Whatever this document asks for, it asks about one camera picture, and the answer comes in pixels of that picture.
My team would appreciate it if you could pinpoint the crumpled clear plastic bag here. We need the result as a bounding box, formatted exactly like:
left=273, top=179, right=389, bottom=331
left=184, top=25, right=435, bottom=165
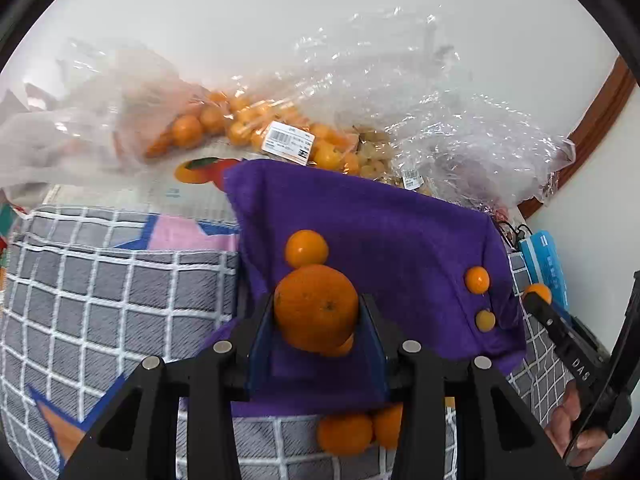
left=292, top=5, right=577, bottom=218

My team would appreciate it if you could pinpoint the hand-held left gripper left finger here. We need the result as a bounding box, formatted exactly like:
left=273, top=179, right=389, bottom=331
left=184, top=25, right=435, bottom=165
left=59, top=292, right=276, bottom=480

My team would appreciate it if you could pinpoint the orange mandarin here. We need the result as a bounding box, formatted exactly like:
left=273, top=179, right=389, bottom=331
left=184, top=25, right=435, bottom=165
left=285, top=229, right=330, bottom=269
left=317, top=412, right=375, bottom=456
left=371, top=402, right=405, bottom=450
left=320, top=332, right=356, bottom=358
left=273, top=264, right=360, bottom=353

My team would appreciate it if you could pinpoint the frosted plastic bag of oranges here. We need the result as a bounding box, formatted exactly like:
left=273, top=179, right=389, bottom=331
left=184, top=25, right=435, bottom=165
left=0, top=35, right=213, bottom=193

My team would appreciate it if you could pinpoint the small orange kumquat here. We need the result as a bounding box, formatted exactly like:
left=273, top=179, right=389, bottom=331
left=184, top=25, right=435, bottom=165
left=464, top=266, right=491, bottom=294
left=523, top=283, right=553, bottom=306

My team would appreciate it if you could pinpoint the black thin cable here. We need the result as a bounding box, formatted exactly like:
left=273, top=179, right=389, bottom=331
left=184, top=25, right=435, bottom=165
left=495, top=210, right=532, bottom=252

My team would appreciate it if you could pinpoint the green grape bunch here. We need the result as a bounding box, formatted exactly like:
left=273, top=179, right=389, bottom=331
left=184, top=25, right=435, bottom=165
left=347, top=130, right=401, bottom=181

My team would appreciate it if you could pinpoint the purple towel covered tray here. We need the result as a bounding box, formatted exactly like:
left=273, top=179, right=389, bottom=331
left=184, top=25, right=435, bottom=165
left=180, top=159, right=528, bottom=418

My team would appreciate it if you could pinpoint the labelled clear bag of mandarins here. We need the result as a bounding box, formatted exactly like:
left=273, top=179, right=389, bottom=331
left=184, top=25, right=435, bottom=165
left=200, top=85, right=363, bottom=172

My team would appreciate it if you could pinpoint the brown wooden door frame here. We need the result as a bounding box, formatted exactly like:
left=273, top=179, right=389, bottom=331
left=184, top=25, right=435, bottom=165
left=517, top=55, right=637, bottom=218

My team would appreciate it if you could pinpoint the white printed fruit sheet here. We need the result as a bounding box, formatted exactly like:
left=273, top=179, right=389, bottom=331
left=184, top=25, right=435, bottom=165
left=40, top=155, right=242, bottom=222

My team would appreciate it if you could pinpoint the blue tissue box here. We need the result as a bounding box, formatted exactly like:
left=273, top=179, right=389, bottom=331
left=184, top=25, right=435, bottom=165
left=517, top=230, right=571, bottom=313

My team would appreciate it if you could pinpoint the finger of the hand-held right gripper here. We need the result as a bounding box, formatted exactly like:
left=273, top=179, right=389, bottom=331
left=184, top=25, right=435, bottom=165
left=522, top=292, right=571, bottom=348
left=611, top=270, right=640, bottom=392

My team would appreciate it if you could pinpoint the grey plaid blanket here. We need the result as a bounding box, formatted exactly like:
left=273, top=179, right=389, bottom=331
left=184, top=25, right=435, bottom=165
left=0, top=205, right=586, bottom=480

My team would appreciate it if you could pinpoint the person's right hand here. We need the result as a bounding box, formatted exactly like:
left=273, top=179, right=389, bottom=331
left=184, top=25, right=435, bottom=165
left=545, top=385, right=608, bottom=468

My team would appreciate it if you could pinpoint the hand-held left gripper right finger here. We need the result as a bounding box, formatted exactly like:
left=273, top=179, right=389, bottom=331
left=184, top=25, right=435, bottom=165
left=357, top=292, right=576, bottom=480

